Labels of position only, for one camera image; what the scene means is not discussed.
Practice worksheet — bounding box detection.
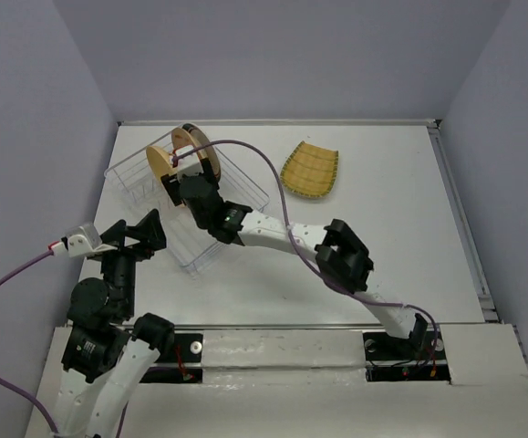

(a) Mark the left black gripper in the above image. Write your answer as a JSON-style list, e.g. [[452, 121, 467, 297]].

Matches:
[[98, 206, 168, 316]]

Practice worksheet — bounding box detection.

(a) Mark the large yellow round plate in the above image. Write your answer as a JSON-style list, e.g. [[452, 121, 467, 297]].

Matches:
[[145, 145, 187, 209]]

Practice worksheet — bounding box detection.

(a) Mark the white plate green rim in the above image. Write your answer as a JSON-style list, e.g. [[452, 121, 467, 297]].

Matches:
[[182, 123, 221, 182]]

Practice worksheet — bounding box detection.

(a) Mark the beige bird-pattern plate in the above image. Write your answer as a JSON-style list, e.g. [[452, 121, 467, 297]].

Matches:
[[171, 126, 202, 155]]

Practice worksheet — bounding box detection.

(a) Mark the yellow bamboo-pattern square plate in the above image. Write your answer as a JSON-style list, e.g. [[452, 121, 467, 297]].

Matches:
[[280, 141, 339, 199]]

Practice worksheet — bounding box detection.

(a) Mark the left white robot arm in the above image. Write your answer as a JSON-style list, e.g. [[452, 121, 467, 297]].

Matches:
[[50, 209, 174, 437]]

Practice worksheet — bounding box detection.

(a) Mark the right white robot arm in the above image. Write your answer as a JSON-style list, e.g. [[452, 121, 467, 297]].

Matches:
[[149, 156, 428, 358]]

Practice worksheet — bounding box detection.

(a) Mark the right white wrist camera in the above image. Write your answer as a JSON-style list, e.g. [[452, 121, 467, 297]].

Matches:
[[171, 145, 203, 179]]

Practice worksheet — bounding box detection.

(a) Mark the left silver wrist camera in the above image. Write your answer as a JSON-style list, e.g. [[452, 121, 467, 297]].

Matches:
[[61, 223, 116, 257]]

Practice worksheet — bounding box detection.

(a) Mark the white wire dish rack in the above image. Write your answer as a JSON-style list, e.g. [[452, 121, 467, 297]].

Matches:
[[103, 130, 272, 277]]

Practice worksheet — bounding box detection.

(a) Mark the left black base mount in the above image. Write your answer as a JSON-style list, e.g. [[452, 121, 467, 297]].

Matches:
[[140, 332, 203, 384]]

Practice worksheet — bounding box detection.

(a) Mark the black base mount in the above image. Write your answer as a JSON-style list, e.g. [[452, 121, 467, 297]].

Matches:
[[363, 331, 451, 383], [140, 332, 203, 384]]

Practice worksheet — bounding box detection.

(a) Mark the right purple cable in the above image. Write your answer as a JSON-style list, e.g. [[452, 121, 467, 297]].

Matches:
[[170, 139, 440, 366]]

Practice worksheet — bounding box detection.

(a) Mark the purple cable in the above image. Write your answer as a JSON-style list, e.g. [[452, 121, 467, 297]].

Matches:
[[0, 241, 68, 434], [170, 139, 440, 366]]

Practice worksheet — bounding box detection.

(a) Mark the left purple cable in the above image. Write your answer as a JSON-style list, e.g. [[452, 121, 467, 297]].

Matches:
[[0, 241, 68, 434]]

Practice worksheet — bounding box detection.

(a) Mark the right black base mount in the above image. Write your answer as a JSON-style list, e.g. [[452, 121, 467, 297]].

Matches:
[[363, 331, 451, 383]]

